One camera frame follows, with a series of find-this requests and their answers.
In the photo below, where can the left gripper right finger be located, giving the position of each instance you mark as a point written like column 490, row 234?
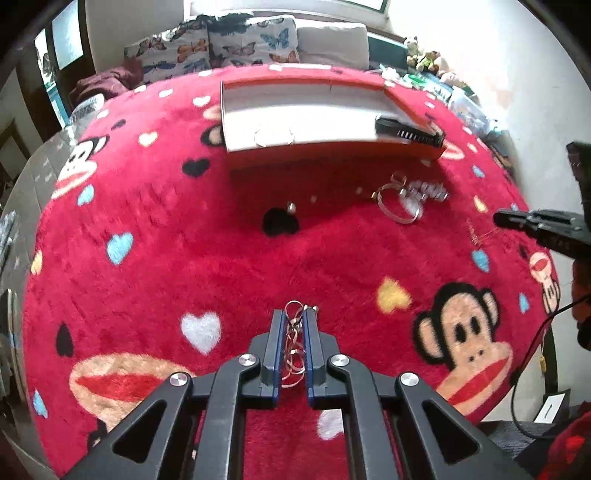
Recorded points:
column 396, row 427

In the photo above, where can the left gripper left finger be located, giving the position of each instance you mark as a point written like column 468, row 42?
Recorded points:
column 192, row 427

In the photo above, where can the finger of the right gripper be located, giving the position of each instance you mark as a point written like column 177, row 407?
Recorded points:
column 541, row 223

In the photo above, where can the large silver hoop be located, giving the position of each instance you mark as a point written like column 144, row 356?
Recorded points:
column 398, row 205

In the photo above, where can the red monkey print blanket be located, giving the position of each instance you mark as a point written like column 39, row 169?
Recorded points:
column 152, row 256

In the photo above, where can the plush toy animals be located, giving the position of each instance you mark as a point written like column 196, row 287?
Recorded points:
column 431, row 62

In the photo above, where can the black smart band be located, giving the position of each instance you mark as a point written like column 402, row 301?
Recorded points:
column 390, row 126

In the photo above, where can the beige plain pillow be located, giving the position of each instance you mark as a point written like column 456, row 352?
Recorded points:
column 340, row 44

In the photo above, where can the orange white shallow box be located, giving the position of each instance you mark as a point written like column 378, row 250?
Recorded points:
column 269, row 121

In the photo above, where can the right butterfly pillow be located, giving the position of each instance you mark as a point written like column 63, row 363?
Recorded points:
column 243, row 40

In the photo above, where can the butterfly pillow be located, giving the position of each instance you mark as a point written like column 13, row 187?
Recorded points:
column 178, row 51
column 243, row 40

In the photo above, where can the maroon crumpled cloth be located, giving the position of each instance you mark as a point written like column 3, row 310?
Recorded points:
column 110, row 83

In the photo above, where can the left butterfly pillow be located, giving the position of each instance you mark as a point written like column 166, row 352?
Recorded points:
column 178, row 51

